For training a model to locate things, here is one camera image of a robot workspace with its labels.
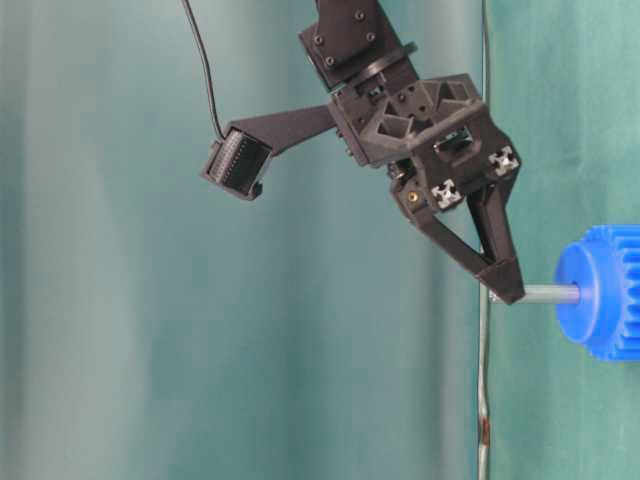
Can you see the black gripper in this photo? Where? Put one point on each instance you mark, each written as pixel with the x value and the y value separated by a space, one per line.
pixel 441 145

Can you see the grey metal shaft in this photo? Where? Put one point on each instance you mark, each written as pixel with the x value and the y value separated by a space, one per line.
pixel 554 294

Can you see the blue plastic gear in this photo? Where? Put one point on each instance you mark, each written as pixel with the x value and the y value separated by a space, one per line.
pixel 604 266

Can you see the metal pole behind curtain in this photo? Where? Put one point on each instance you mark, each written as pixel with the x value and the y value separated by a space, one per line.
pixel 483 451

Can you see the green backdrop curtain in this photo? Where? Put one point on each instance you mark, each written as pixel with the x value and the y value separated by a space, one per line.
pixel 154 326

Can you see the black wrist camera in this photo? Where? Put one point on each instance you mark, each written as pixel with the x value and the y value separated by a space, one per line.
pixel 238 162

